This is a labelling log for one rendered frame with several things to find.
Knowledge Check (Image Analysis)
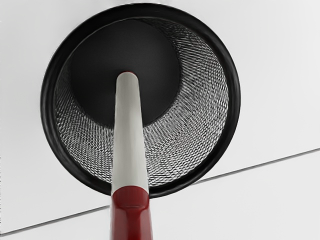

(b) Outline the black mesh pen holder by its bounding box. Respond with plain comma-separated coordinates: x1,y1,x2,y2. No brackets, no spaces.
39,2,241,200

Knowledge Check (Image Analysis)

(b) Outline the white pen with red cap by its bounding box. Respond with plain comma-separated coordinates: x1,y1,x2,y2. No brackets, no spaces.
107,70,154,240

